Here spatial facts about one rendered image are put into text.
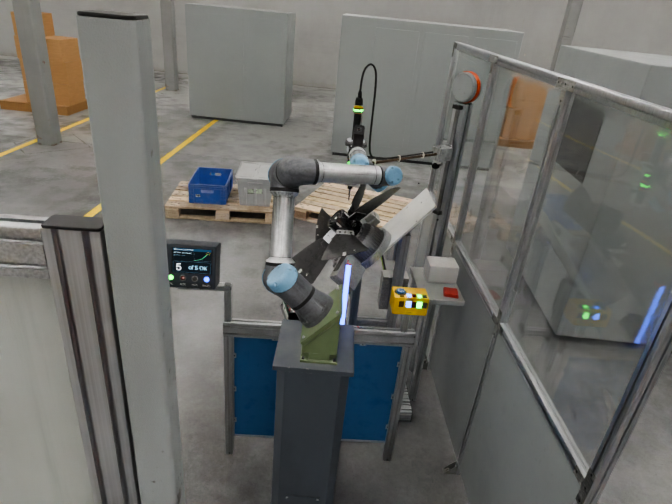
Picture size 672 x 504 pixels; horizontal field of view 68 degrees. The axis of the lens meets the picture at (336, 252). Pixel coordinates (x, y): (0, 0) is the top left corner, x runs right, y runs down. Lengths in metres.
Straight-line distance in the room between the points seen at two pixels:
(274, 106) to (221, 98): 1.00
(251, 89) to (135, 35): 9.24
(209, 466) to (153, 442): 2.20
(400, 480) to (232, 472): 0.88
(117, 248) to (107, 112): 0.14
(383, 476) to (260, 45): 7.97
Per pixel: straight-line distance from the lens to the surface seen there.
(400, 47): 7.85
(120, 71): 0.49
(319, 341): 1.86
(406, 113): 7.99
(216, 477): 2.86
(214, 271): 2.18
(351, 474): 2.88
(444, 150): 2.77
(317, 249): 2.60
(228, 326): 2.39
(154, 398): 0.66
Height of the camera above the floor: 2.23
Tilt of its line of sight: 27 degrees down
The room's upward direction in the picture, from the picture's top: 6 degrees clockwise
